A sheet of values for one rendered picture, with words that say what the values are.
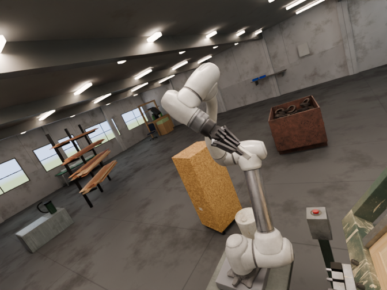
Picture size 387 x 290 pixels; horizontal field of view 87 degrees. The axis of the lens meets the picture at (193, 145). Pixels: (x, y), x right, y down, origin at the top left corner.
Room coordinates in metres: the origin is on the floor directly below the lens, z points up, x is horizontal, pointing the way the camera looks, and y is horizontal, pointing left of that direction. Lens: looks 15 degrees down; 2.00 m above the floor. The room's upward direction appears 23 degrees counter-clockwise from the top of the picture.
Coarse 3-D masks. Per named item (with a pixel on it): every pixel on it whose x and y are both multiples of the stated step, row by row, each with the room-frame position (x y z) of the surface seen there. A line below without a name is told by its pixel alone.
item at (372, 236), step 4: (384, 220) 0.80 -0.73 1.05; (380, 224) 0.81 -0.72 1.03; (384, 224) 0.79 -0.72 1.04; (376, 228) 0.82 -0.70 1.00; (380, 228) 0.80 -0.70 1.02; (384, 228) 0.78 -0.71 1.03; (372, 232) 0.83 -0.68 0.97; (376, 232) 0.81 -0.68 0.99; (380, 232) 0.79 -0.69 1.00; (384, 232) 0.78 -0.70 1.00; (368, 236) 0.84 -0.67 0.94; (372, 236) 0.82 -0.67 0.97; (376, 236) 0.80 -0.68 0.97; (380, 236) 0.79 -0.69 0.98; (364, 240) 0.86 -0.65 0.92; (368, 240) 0.83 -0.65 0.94; (372, 240) 0.81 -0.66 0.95; (376, 240) 0.80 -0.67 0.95; (364, 244) 0.84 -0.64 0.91; (368, 244) 0.82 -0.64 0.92; (372, 244) 0.82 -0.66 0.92; (368, 248) 0.83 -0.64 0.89
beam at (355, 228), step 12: (348, 216) 1.07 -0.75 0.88; (348, 228) 1.01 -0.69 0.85; (360, 228) 0.94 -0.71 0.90; (372, 228) 0.95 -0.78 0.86; (348, 240) 0.96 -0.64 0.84; (360, 240) 0.87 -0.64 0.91; (348, 252) 0.91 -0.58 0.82; (360, 252) 0.83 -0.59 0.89; (360, 264) 0.79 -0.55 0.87; (372, 264) 0.75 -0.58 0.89; (360, 276) 0.75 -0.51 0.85; (372, 276) 0.69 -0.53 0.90; (372, 288) 0.65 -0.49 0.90
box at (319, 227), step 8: (312, 208) 1.20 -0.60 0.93; (320, 208) 1.17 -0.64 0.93; (312, 216) 1.13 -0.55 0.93; (320, 216) 1.11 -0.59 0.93; (312, 224) 1.12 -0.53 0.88; (320, 224) 1.09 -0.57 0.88; (328, 224) 1.07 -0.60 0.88; (312, 232) 1.13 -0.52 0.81; (320, 232) 1.10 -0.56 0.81; (328, 232) 1.07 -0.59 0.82
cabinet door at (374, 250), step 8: (384, 240) 0.76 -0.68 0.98; (376, 248) 0.78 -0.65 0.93; (384, 248) 0.74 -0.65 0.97; (376, 256) 0.76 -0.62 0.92; (384, 256) 0.72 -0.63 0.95; (376, 264) 0.73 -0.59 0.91; (384, 264) 0.70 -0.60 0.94; (376, 272) 0.71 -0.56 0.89; (384, 272) 0.67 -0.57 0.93; (384, 280) 0.65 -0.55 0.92; (384, 288) 0.63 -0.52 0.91
